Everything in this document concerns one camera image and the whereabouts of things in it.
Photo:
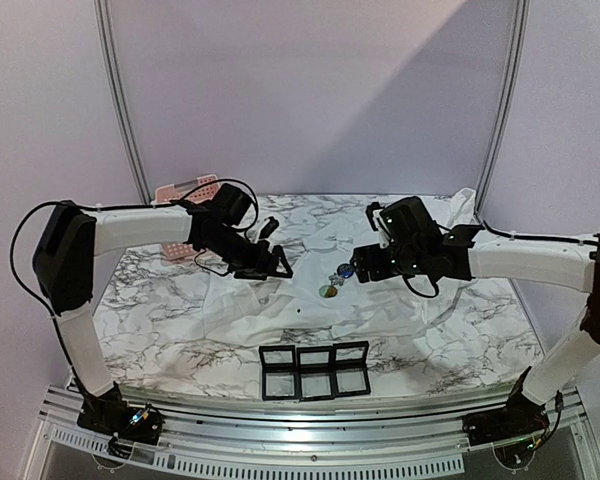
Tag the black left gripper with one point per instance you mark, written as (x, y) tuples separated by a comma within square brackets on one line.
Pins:
[(256, 264)]

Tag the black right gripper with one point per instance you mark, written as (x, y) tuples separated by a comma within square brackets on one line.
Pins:
[(366, 260)]

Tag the blue round brooch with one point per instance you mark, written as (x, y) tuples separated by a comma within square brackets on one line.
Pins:
[(345, 270)]

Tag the white button shirt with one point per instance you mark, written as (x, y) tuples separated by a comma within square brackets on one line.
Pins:
[(319, 233)]

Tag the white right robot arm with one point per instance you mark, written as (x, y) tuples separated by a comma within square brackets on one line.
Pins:
[(570, 262)]

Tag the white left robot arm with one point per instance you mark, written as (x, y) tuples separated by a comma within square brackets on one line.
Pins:
[(63, 263)]

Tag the green red round brooch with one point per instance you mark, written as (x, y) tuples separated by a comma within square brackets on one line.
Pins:
[(328, 291)]

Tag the pink plastic basket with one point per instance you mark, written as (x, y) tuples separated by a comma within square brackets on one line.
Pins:
[(200, 189)]

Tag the middle black display case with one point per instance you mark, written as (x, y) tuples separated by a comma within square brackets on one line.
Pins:
[(316, 373)]

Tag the black display case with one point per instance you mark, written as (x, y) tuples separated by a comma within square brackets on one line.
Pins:
[(351, 376), (279, 373), (316, 373)]

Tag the right black display case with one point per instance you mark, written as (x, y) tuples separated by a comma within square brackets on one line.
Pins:
[(351, 376)]

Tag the left black display case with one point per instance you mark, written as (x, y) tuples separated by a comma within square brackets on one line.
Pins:
[(279, 373)]

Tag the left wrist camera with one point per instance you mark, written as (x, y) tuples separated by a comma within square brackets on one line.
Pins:
[(270, 225)]

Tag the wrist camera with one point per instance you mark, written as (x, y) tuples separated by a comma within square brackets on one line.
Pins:
[(270, 225), (372, 212)]

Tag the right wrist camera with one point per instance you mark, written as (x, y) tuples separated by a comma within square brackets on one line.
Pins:
[(372, 212)]

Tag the aluminium front rail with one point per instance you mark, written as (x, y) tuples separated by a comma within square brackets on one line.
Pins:
[(417, 437)]

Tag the left aluminium frame post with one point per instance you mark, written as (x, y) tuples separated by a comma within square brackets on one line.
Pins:
[(104, 20)]

